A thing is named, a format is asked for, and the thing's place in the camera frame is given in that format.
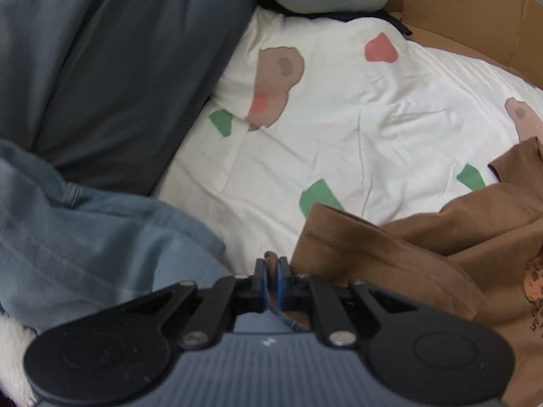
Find white blanket with coloured shapes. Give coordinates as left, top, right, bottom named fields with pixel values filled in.
left=153, top=6, right=543, bottom=276

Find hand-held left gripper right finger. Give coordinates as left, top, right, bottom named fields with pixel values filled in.
left=274, top=256, right=425, bottom=348

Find dark grey garment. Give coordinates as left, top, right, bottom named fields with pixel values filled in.
left=0, top=0, right=255, bottom=198

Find black cloth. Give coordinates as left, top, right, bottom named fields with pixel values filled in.
left=255, top=2, right=413, bottom=37

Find blue denim jeans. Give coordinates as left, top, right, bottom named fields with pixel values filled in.
left=0, top=138, right=310, bottom=335

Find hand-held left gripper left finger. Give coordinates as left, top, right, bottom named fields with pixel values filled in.
left=112, top=258, right=269, bottom=350

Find brown printed t-shirt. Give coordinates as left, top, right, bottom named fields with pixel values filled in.
left=264, top=136, right=543, bottom=407

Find white fluffy spotted blanket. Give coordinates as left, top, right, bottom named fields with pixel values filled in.
left=0, top=309, right=39, bottom=407

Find brown cardboard sheet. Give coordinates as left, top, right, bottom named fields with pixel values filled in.
left=362, top=0, right=543, bottom=90

